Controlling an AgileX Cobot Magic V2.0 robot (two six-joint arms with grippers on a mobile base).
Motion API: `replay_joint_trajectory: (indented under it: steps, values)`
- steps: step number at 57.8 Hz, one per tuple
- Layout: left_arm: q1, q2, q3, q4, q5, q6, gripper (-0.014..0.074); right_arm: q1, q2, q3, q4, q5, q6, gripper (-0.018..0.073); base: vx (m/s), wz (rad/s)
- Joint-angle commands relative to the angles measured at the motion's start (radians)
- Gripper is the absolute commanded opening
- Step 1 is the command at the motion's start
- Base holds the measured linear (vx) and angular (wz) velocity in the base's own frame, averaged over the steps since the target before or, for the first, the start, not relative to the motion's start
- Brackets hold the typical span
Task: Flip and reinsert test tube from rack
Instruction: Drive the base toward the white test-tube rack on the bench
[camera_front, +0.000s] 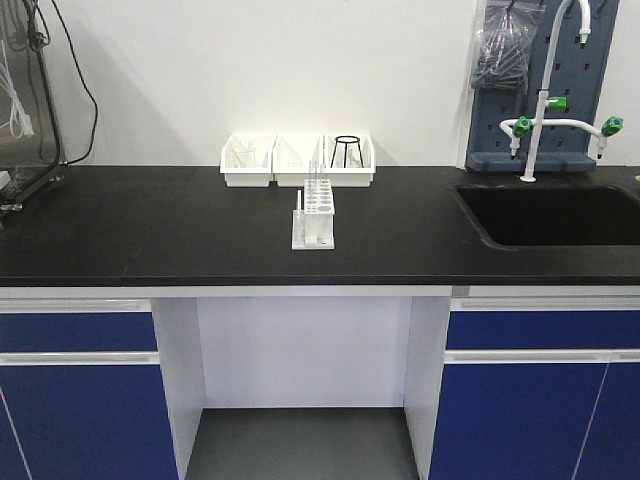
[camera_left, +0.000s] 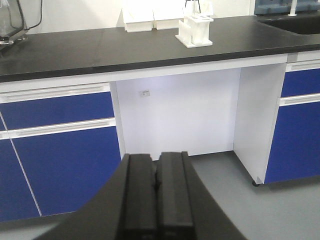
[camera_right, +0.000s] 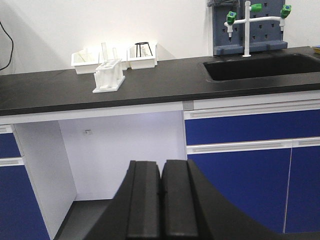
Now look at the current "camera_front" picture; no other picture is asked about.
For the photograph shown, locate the white test tube rack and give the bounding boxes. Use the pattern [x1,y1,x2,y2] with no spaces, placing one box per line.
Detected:
[291,179,335,250]

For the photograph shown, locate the front glass test tube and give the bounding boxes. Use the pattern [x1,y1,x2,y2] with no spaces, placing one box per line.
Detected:
[316,139,326,182]

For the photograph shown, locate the glass test tube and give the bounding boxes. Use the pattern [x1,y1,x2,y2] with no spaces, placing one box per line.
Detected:
[316,139,326,182]
[309,159,319,196]

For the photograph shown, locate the rear glass test tube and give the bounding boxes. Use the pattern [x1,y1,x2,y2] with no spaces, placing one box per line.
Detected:
[309,159,319,196]

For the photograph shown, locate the blue pegboard drying rack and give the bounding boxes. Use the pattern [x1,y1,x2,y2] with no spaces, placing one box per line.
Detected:
[466,1,618,173]

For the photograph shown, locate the glass flask in right bin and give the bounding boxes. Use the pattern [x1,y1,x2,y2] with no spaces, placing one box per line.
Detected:
[343,148,364,168]

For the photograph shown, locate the right white plastic bin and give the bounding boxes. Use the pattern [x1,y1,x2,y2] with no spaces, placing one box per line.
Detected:
[324,133,376,187]

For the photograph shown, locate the white plastic bin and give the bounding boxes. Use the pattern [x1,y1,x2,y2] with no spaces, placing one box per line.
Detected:
[220,133,276,187]
[273,133,323,187]
[324,133,376,187]

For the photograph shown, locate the middle white plastic bin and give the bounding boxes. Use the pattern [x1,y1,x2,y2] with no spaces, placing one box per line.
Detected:
[273,133,323,187]

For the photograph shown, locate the black metal tripod stand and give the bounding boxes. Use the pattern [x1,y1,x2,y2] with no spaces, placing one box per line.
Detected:
[330,135,364,168]

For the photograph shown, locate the left white plastic bin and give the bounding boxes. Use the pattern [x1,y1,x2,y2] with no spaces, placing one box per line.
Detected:
[220,133,276,187]

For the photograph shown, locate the glass beaker in left bin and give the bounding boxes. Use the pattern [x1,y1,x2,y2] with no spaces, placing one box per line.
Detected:
[230,139,256,168]

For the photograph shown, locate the black lab sink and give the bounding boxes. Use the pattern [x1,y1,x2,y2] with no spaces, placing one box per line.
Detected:
[448,184,639,250]

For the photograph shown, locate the white lab faucet green knobs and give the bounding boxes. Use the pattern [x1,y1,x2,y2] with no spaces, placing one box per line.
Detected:
[500,0,624,183]

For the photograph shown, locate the right blue cabinet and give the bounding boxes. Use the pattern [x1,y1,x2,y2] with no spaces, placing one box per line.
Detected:
[429,309,639,479]

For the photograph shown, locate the blue cabinet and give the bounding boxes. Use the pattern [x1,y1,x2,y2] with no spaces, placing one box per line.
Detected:
[1,300,183,479]
[429,309,639,479]

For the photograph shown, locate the left blue cabinet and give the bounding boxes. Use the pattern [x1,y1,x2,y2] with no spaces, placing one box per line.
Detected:
[1,300,183,479]

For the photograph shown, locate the clear bag of black pegs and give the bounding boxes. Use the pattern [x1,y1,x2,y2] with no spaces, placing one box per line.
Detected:
[470,1,546,93]

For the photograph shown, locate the black hanging cable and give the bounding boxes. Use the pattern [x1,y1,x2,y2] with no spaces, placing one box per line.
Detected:
[49,0,99,166]

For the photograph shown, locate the metal frame stand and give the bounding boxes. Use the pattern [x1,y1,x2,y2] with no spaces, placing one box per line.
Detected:
[1,1,63,214]

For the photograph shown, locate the white cable bundle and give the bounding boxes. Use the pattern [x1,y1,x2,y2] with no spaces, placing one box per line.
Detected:
[0,39,35,140]

